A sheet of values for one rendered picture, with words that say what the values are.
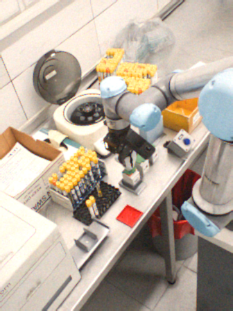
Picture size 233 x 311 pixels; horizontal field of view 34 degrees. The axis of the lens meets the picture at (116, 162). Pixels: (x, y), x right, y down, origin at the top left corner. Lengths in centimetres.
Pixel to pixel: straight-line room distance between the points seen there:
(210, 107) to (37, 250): 53
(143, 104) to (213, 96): 35
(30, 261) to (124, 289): 123
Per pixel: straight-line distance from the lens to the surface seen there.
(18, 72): 159
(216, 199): 96
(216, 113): 71
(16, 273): 96
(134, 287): 215
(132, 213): 132
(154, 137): 151
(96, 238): 122
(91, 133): 146
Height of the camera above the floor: 195
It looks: 47 degrees down
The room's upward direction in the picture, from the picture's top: 12 degrees counter-clockwise
